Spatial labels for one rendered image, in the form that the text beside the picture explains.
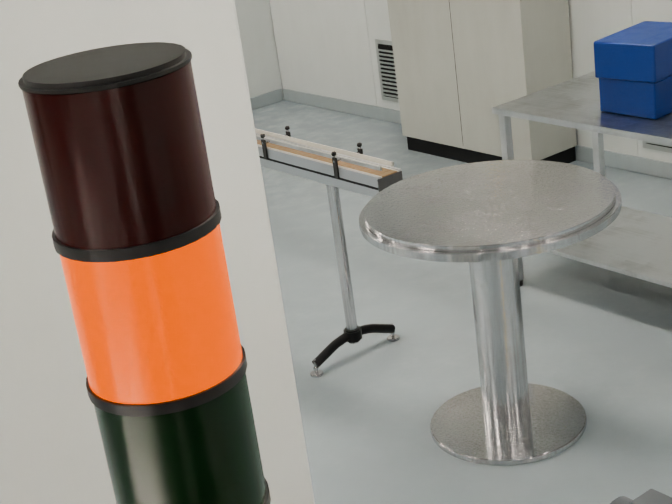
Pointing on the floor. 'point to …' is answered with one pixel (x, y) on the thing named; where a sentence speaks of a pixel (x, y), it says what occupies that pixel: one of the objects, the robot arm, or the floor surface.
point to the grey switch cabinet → (479, 74)
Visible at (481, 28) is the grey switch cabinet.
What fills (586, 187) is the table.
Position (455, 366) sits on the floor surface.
